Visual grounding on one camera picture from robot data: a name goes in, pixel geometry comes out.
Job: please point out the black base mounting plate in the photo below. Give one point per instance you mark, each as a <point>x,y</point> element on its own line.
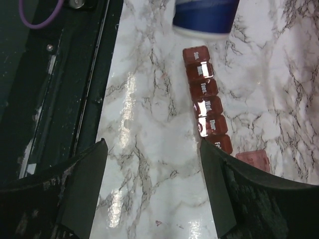
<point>52,81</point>

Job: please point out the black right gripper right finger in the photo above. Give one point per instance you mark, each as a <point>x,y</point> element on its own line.
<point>248,203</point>

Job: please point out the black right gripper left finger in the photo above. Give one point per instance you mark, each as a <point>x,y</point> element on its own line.
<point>57,203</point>

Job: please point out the white pill bottle blue label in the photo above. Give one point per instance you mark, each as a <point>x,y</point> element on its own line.
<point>204,19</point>

